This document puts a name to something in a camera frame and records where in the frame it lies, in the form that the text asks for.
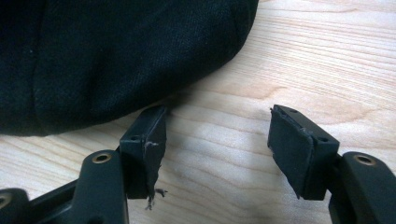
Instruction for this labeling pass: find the black cloth garment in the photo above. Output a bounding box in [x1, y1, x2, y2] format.
[0, 0, 260, 137]

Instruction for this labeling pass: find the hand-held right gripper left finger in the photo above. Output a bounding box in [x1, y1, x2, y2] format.
[119, 105, 169, 211]

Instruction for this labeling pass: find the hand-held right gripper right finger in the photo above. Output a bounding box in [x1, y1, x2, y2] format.
[267, 104, 341, 202]

